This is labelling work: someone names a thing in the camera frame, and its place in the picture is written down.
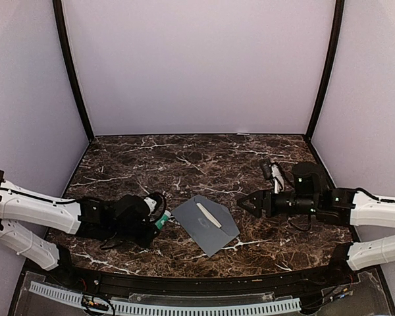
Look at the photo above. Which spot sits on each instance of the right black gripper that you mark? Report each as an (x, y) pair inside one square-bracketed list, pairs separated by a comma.
[(259, 195)]

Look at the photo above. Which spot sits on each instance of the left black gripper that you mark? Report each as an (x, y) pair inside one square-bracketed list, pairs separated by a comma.
[(145, 241)]

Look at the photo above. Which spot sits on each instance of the green white glue stick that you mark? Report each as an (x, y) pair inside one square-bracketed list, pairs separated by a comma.
[(160, 222)]

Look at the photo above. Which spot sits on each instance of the grey blue envelope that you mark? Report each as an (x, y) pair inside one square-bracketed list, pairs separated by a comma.
[(204, 233)]

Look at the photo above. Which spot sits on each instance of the white letter paper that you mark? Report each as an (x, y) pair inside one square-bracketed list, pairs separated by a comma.
[(208, 215)]

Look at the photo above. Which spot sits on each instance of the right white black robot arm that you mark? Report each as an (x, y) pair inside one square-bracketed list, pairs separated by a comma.
[(312, 197)]

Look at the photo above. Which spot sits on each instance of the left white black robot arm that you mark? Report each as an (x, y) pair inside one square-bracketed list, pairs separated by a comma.
[(133, 218)]

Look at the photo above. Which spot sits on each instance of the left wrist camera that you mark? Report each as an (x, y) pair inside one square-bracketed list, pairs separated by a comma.
[(157, 204)]

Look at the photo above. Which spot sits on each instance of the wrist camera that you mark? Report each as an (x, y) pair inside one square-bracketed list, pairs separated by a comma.
[(157, 204), (272, 173)]

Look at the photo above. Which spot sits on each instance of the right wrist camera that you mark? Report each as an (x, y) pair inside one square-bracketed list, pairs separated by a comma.
[(272, 173)]

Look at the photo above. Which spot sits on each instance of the black curved front rail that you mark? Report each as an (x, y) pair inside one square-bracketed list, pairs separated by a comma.
[(182, 269)]

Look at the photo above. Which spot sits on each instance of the light blue slotted cable duct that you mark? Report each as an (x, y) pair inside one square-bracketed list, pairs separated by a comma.
[(143, 304)]

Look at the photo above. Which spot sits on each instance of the right black corner post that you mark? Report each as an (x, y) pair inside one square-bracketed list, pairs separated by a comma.
[(327, 69)]

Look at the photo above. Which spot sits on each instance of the black corner post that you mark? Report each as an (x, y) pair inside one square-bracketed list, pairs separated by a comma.
[(327, 69), (70, 68)]

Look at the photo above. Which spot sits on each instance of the left black corner post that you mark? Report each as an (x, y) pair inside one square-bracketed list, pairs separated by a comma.
[(70, 68)]

